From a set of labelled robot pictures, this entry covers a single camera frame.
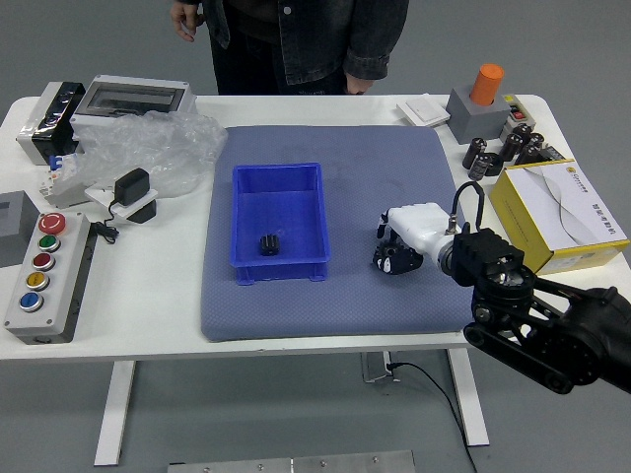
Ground person's right hand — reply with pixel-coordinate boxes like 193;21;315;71
170;0;203;41

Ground person's left hand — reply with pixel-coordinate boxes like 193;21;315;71
343;73;374;97

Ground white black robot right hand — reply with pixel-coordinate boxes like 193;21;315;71
370;201;455;276

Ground big black gear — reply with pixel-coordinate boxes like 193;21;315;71
377;236;403;260

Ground white distribution box clear lid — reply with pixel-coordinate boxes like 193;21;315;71
70;74;197;130

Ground blue plastic box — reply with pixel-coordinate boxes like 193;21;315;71
231;162;331;287

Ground yellow white cardboard box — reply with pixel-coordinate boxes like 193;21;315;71
488;158;631;276

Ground grey under-table control box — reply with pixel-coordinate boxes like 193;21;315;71
359;352;401;384

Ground person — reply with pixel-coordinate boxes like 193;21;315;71
170;0;410;97

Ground blue-grey foam mat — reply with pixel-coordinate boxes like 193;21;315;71
199;125;489;344

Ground grey block holder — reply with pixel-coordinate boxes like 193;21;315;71
446;86;512;146

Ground orange cylinder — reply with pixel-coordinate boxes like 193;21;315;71
468;62;506;105

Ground clear plastic bag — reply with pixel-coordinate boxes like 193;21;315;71
73;110;229;201

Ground black table control panel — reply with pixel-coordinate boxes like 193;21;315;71
493;343;574;360

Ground white table leg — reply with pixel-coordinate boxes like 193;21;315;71
93;361;137;468
446;348;491;447

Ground black power adapter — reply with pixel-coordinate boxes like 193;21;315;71
112;167;152;207

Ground white circuit breaker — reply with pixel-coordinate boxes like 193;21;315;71
37;152;95;211

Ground grey square block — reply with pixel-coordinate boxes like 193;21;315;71
0;189;41;270

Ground grey push button station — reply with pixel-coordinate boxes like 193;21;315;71
2;211;95;346

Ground white wall switch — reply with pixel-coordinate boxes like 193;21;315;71
395;95;452;128

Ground grey switch box red button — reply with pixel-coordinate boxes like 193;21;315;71
500;94;531;142

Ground black power cord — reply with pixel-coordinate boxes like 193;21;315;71
386;362;479;473

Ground grey black enclosure box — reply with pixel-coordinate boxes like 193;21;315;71
15;81;88;167

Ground black adapter cord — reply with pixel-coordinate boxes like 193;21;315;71
91;196;122;245

